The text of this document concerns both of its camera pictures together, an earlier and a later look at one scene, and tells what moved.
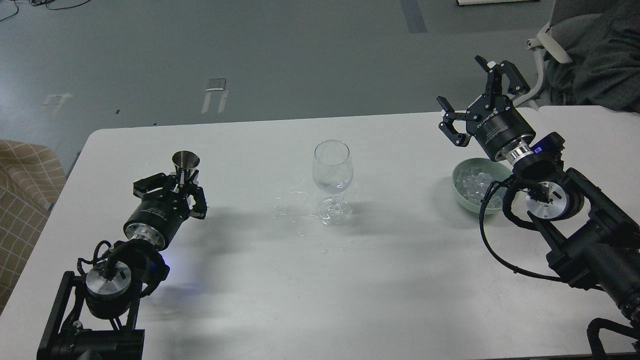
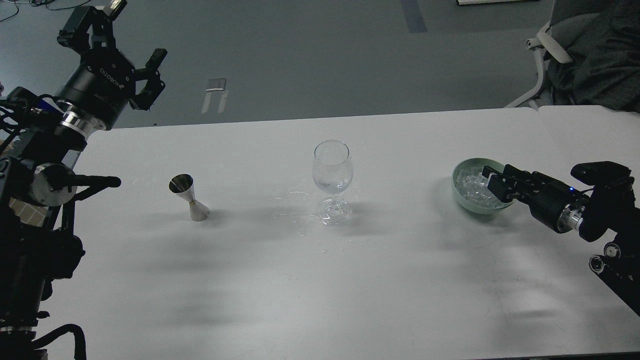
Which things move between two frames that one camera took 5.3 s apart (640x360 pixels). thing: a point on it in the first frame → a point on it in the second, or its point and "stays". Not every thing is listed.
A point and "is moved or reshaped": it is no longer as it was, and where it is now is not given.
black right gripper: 498,122 → 555,204
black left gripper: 159,214 → 100,85
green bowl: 472,178 stays
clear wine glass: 332,171 stays
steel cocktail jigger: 184,161 is moved or reshaped
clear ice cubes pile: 473,183 stays
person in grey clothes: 602,38 stays
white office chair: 547,40 stays
